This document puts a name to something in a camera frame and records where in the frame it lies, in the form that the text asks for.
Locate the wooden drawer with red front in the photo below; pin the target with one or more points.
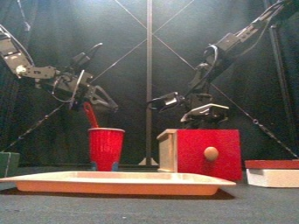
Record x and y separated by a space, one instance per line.
191 163

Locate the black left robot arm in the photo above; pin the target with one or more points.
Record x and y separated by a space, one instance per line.
11 55

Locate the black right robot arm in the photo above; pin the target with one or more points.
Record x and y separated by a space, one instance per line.
234 40

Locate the red plastic spoon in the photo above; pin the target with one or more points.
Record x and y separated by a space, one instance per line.
89 115

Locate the red ribbed plastic cup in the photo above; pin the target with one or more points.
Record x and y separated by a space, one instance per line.
105 148

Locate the small blue plastic stand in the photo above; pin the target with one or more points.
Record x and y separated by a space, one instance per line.
93 166

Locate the white box red striped lid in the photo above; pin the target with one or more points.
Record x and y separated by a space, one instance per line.
272 178

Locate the white plastic tray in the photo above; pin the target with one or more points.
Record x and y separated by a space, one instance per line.
116 186

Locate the dark green box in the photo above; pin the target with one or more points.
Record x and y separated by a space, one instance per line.
8 164

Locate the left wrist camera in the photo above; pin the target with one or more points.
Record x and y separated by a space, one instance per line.
80 59

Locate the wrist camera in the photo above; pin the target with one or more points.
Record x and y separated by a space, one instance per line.
167 102
80 59

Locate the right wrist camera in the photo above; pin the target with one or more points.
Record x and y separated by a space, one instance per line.
167 102

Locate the grey metal frame pole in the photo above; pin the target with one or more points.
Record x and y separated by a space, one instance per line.
149 73

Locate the black frame post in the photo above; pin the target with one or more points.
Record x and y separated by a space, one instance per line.
279 73

